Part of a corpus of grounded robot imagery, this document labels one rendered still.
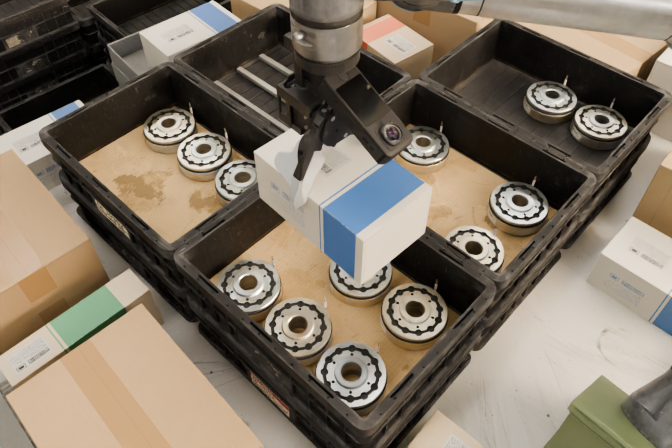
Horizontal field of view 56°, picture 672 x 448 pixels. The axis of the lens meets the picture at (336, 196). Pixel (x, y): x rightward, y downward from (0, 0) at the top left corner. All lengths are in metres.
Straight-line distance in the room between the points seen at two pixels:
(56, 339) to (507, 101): 0.98
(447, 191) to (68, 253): 0.67
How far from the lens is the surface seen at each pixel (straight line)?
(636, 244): 1.26
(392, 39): 1.51
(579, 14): 0.77
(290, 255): 1.08
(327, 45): 0.64
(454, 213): 1.15
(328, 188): 0.76
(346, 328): 1.00
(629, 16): 0.79
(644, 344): 1.26
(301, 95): 0.72
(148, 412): 0.94
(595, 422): 0.88
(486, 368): 1.14
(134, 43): 1.60
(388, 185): 0.77
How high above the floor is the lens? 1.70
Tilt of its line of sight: 49 degrees down
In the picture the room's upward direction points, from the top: straight up
